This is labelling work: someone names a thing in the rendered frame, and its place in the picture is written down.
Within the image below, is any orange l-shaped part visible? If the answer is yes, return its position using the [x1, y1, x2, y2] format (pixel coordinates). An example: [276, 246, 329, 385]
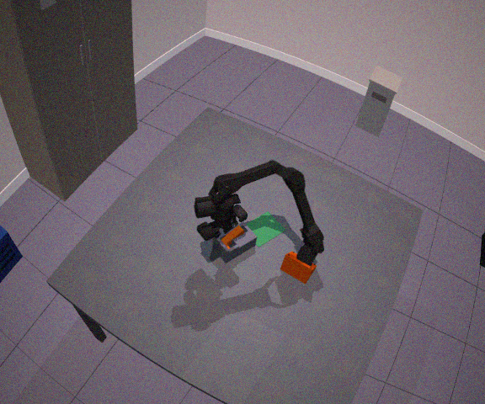
[221, 226, 244, 248]

